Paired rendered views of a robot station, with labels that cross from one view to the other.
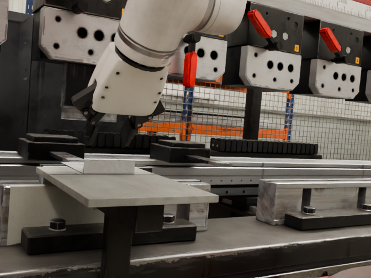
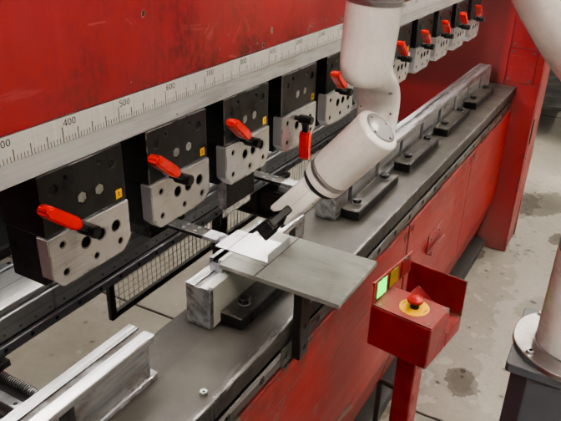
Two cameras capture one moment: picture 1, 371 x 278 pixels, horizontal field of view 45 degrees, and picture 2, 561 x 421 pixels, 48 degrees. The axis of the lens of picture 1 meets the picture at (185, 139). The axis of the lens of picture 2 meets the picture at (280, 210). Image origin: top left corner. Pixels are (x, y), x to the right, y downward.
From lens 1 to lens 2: 0.91 m
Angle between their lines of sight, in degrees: 37
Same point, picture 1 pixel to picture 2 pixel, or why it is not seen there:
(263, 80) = (334, 117)
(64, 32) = (236, 160)
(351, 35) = not seen: hidden behind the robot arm
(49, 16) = (229, 154)
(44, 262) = (260, 332)
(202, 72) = not seen: hidden behind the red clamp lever
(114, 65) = (312, 200)
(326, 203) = (360, 185)
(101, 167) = (275, 252)
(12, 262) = (245, 342)
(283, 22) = not seen: hidden behind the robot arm
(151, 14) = (354, 176)
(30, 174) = (140, 243)
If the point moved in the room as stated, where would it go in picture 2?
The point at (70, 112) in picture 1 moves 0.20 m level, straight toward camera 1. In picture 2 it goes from (227, 210) to (298, 247)
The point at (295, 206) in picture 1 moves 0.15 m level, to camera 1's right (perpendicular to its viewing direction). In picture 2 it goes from (345, 198) to (389, 188)
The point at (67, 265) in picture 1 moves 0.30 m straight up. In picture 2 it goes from (277, 329) to (281, 194)
